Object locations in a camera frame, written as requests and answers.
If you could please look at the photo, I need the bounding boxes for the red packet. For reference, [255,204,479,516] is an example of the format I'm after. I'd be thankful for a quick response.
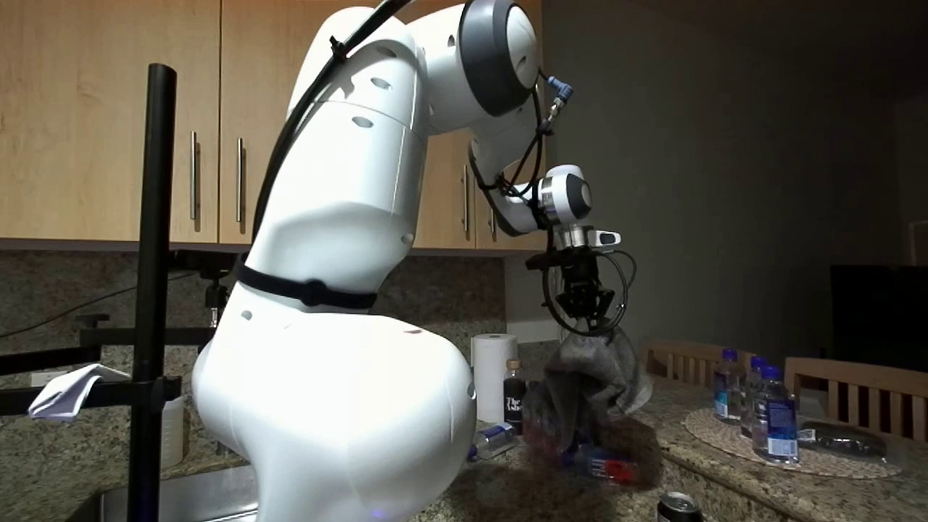
[569,449,645,488]

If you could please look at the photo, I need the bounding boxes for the black metal stand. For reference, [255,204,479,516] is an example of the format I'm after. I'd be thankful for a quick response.
[0,62,233,522]

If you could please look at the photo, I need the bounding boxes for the dark television screen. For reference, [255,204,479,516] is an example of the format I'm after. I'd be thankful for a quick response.
[830,262,928,372]

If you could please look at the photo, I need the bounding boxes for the clear water bottle blue label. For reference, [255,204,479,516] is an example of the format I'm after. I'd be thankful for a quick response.
[751,362,803,471]
[710,345,745,423]
[740,353,775,439]

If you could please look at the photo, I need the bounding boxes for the dark soda can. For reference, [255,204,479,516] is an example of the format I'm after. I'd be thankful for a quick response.
[656,488,706,522]

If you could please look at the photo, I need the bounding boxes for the crumpled white paper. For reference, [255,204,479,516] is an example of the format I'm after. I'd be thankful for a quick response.
[27,361,133,420]

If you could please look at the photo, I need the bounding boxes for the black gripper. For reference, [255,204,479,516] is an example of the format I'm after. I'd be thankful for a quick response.
[553,248,614,340]

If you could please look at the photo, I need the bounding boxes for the small black bottle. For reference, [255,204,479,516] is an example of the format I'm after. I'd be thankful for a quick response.
[501,358,530,436]

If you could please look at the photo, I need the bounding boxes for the gray cloth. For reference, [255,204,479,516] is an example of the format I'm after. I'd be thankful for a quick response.
[540,332,636,459]

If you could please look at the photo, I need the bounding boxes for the dark glossy packet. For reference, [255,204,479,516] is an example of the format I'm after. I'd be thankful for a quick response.
[797,419,894,459]

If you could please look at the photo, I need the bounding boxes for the white paper towel roll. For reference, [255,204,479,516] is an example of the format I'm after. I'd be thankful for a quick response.
[466,332,519,426]

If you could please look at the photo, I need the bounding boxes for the white plastic bottle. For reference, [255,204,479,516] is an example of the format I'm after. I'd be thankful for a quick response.
[156,395,189,472]

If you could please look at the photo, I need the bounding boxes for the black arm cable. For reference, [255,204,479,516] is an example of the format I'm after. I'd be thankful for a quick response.
[253,0,645,340]

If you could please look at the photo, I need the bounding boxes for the blue white packet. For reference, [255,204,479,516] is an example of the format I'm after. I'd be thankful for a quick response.
[466,423,521,459]

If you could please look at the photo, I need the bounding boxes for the steel sink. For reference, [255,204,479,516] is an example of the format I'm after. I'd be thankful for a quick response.
[100,462,259,522]

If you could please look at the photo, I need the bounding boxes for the light wooden wall cabinets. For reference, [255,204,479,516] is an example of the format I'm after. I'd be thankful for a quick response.
[0,0,546,256]

